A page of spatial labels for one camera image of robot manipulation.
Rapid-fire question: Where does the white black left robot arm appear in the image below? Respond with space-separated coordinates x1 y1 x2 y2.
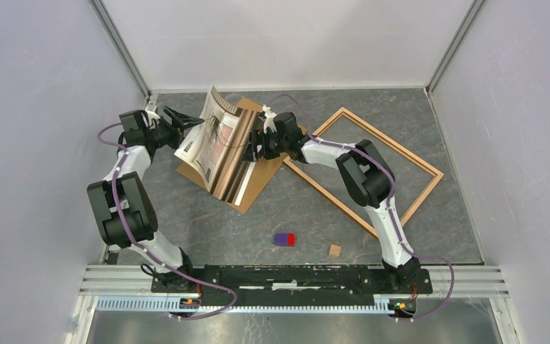
87 107 203 292

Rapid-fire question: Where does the brown backing board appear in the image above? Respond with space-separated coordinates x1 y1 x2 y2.
176 97 286 214

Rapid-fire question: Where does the white slotted cable duct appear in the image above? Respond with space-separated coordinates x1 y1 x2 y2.
95 296 394 315

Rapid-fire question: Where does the wooden picture frame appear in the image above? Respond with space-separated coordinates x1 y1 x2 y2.
283 107 445 240

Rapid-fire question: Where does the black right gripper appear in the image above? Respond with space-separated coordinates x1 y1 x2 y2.
242 128 289 162

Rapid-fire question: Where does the small wooden cube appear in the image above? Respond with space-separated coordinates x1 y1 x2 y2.
328 244 342 258

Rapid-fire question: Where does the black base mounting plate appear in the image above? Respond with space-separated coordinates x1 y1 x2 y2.
151 264 433 307

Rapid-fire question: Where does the purple red block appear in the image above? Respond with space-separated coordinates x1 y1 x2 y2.
273 233 296 247

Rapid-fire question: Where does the printed photo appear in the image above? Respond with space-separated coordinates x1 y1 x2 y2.
175 87 262 204

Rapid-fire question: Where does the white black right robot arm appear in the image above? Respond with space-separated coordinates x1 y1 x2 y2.
242 106 421 292

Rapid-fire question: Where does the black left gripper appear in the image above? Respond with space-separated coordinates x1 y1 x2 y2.
144 107 204 156

